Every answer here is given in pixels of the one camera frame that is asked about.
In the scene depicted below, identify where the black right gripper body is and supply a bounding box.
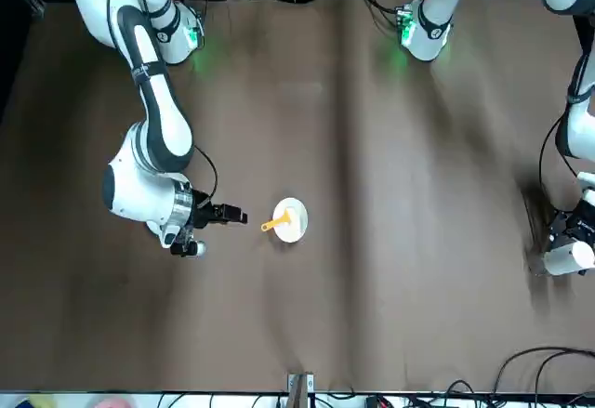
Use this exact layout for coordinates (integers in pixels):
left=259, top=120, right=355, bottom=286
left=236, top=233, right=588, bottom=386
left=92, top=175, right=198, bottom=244
left=189, top=187, right=224, bottom=231

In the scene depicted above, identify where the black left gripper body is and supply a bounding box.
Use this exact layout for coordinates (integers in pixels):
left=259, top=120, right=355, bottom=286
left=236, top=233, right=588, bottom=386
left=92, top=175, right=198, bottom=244
left=562, top=206, right=595, bottom=243

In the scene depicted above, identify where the white cylindrical oil pot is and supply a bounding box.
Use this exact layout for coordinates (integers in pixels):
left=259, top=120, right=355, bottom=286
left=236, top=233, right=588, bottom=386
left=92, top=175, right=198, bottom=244
left=542, top=239, right=595, bottom=278

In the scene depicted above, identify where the white round bowl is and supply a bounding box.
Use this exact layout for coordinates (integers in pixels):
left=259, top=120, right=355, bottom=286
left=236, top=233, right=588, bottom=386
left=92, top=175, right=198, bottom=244
left=271, top=196, right=310, bottom=244

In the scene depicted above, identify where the pink plate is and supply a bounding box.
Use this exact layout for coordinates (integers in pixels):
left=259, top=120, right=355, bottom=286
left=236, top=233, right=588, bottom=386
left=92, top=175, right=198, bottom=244
left=96, top=396, right=137, bottom=408

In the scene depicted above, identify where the black looped cable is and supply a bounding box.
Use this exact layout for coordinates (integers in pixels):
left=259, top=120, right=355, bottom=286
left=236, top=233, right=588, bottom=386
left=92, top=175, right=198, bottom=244
left=491, top=345, right=595, bottom=408

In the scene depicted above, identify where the aluminium post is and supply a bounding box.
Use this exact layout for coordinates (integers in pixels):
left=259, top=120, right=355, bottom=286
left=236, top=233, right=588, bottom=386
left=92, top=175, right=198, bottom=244
left=286, top=371, right=315, bottom=408

